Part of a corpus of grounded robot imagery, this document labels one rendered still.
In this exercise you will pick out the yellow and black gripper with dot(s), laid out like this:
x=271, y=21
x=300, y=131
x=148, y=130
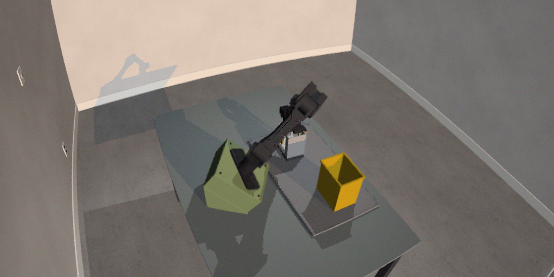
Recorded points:
x=297, y=129

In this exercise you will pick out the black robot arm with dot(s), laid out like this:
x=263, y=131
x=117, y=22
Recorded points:
x=301, y=107

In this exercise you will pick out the yellow plastics bin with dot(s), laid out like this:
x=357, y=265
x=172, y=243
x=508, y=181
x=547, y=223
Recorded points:
x=339, y=195

